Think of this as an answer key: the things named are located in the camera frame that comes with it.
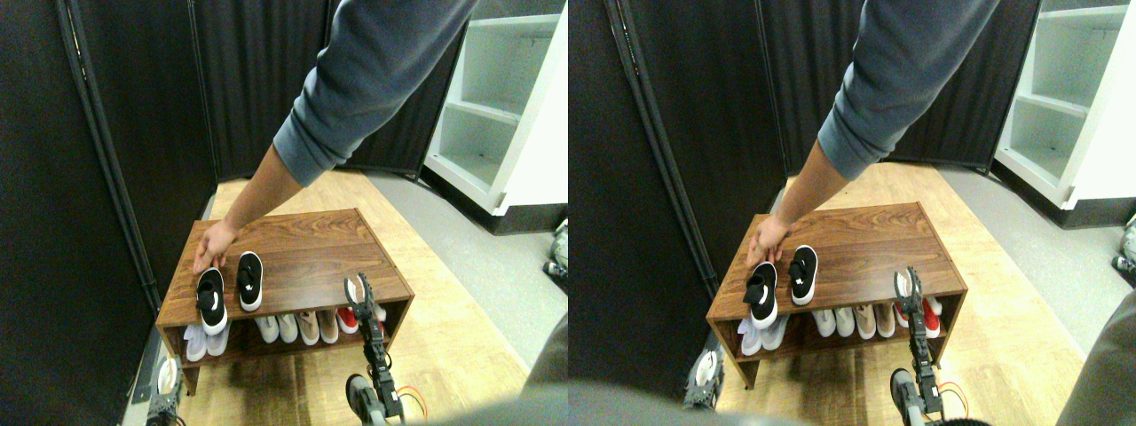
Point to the person's legs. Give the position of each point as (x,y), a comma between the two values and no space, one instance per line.
(1105,373)

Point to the beige shoe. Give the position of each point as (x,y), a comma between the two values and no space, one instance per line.
(864,322)
(328,328)
(308,330)
(885,320)

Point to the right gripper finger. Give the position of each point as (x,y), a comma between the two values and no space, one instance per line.
(903,287)
(919,295)
(371,300)
(354,294)

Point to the black shoe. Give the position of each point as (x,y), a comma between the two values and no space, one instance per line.
(211,302)
(250,281)
(803,275)
(761,295)

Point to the black curtain stand pole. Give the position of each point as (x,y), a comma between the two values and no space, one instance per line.
(103,133)
(658,133)

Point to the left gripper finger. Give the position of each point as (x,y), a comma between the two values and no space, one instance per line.
(167,374)
(706,368)

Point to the white shelf unit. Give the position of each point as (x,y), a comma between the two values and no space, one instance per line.
(506,98)
(1065,89)

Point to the brown shoe rack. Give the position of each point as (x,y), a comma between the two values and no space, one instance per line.
(311,248)
(861,244)

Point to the person's hand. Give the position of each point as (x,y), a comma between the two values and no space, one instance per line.
(217,244)
(770,238)

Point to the grey machine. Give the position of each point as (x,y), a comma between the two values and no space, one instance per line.
(559,257)
(1127,253)

